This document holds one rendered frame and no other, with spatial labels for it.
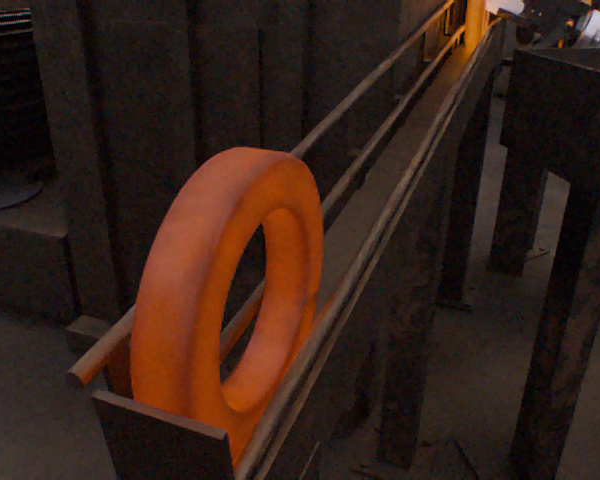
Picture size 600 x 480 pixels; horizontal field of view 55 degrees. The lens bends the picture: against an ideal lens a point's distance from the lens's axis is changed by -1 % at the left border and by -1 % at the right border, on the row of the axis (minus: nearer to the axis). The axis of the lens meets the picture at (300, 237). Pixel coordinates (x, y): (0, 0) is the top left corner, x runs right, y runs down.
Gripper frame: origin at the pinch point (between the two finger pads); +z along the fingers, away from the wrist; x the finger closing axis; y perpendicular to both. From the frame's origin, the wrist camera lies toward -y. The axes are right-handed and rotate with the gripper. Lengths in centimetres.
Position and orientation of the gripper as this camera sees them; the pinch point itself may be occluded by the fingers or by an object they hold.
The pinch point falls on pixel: (482, 4)
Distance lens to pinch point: 136.4
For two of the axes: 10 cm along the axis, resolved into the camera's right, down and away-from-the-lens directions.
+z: -8.8, -4.4, 1.8
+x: -3.8, 4.0, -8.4
